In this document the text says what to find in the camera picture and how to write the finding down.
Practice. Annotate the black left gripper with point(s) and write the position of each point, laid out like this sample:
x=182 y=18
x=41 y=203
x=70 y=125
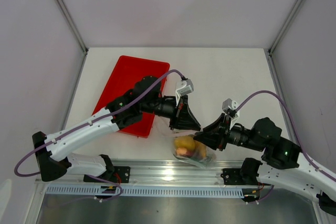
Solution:
x=182 y=117

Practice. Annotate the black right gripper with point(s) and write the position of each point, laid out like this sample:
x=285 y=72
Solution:
x=214 y=135

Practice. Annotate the yellow potato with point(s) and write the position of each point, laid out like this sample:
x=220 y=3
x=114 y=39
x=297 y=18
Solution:
x=186 y=142

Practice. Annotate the clear zip top bag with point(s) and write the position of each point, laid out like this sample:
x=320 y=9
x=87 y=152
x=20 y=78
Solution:
x=169 y=135

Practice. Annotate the sliced cured ham piece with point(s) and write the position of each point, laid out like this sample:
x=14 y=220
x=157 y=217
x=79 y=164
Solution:
x=196 y=154

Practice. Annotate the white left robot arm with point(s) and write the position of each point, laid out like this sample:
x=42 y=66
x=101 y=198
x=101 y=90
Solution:
x=55 y=152

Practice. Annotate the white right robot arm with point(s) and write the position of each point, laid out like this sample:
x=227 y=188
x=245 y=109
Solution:
x=282 y=162

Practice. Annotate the red plastic tray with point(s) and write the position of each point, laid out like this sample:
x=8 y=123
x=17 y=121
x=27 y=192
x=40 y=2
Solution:
x=126 y=73

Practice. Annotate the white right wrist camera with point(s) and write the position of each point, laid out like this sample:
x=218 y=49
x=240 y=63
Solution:
x=230 y=107

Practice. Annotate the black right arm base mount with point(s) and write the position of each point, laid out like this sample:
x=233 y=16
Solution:
x=231 y=176

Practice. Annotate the aluminium rail profile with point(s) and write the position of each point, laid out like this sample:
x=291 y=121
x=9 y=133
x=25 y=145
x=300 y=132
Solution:
x=168 y=172

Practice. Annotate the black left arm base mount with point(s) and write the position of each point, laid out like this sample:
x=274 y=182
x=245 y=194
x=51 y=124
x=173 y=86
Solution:
x=118 y=175

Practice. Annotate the slotted grey cable duct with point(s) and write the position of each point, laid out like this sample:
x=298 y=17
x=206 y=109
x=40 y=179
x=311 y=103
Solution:
x=147 y=191

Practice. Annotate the right aluminium frame post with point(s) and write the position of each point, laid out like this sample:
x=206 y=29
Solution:
x=290 y=18

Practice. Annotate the aluminium frame post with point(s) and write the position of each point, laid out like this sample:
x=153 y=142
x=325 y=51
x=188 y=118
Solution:
x=71 y=24
x=290 y=18

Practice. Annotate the left aluminium frame post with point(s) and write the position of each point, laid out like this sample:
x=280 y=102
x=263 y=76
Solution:
x=71 y=24

